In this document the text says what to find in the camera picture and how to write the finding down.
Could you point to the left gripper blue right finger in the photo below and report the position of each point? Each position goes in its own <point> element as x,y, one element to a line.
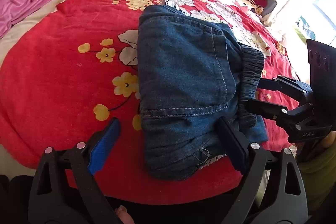
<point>234,142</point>

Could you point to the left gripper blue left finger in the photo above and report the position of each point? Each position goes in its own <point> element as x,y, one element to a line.
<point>101,144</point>

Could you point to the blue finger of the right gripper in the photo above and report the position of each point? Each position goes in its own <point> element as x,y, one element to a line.
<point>274,84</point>
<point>265,109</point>

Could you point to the blue denim pants lace trim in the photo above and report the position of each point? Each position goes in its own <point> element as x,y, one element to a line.
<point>191,73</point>

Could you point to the green sleeve right forearm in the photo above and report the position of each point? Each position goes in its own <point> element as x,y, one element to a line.
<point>319,177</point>

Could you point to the right hand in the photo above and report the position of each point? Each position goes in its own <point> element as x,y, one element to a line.
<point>324,144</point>

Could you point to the left hand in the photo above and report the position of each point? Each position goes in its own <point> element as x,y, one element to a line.
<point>124,216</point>

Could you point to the red floral blanket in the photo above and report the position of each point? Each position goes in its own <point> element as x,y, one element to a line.
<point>70,67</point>

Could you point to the black camera box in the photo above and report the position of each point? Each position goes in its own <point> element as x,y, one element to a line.
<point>321,58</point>

